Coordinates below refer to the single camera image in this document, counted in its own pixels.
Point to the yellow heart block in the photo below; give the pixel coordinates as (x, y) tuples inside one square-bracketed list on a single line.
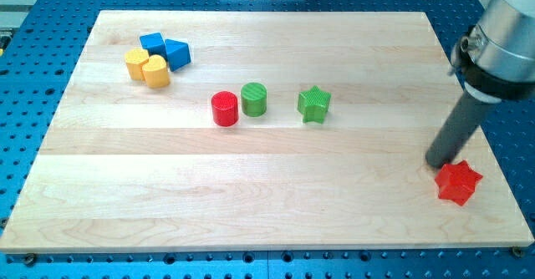
[(155, 72)]

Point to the red star block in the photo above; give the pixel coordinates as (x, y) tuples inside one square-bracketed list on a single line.
[(457, 182)]

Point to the green cylinder block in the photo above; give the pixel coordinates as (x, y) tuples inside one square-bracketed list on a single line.
[(254, 99)]

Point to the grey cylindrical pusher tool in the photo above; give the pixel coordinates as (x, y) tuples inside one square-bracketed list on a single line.
[(462, 122)]

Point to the yellow hexagon block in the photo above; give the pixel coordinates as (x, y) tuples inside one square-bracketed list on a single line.
[(134, 61)]

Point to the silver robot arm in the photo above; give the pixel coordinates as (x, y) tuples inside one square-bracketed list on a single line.
[(496, 55)]

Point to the wooden board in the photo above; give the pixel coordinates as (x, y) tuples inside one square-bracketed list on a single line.
[(126, 168)]

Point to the red cylinder block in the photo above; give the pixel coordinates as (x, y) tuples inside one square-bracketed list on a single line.
[(224, 108)]

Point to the green star block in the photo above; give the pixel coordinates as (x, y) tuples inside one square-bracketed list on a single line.
[(313, 104)]

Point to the blue triangle block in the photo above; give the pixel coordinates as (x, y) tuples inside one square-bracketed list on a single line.
[(177, 53)]

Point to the blue cube block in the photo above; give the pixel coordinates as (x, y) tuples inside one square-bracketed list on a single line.
[(154, 44)]

